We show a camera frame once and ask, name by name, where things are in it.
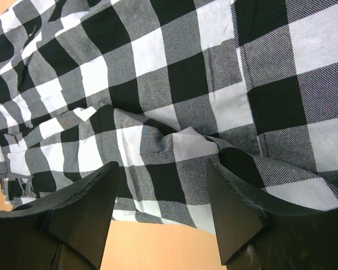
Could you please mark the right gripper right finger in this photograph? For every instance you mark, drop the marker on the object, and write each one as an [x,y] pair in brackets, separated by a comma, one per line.
[236,221]

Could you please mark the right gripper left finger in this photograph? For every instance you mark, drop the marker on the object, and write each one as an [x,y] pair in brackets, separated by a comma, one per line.
[68,228]

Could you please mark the black white checkered shirt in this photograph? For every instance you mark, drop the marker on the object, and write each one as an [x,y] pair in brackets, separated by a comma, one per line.
[160,87]

